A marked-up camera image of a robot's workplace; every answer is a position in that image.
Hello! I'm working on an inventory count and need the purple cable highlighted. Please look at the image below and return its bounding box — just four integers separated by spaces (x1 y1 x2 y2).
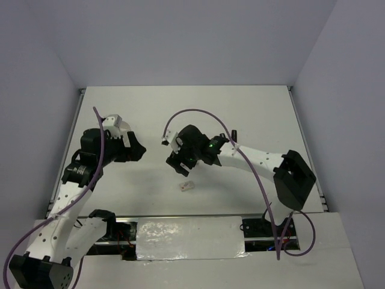
162 108 316 260
4 107 108 289

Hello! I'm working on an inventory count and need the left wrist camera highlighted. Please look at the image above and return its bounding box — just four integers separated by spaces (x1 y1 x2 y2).
102 114 127 139

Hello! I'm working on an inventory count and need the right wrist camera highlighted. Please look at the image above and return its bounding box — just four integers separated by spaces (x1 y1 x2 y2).
161 130 180 154

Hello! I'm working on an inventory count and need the black mounting rail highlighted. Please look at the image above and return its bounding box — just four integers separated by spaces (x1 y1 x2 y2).
79 214 301 261

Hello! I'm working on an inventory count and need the white round container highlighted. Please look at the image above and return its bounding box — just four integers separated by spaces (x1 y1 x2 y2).
120 121 132 134

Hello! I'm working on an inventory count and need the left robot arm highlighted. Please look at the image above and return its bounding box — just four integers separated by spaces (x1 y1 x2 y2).
8 128 146 288

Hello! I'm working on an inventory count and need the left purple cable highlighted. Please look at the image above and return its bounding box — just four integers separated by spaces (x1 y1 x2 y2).
4 107 108 289

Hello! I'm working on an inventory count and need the pink capped black highlighter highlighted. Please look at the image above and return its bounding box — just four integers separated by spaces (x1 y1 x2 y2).
231 129 238 143

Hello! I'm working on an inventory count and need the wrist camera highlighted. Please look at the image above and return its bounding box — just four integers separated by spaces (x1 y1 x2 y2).
102 114 127 139
161 130 180 154

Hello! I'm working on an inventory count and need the white staple box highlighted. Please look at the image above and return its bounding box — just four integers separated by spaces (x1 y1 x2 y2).
179 181 195 191

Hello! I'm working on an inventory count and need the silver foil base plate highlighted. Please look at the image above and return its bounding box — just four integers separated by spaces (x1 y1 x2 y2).
136 216 247 261

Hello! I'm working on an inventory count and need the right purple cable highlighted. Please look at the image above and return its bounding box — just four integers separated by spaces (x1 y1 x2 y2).
162 108 316 260

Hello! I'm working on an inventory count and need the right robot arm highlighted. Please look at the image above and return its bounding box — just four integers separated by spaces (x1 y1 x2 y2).
162 125 316 235

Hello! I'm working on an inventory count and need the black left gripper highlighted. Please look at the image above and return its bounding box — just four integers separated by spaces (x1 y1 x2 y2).
97 131 146 167

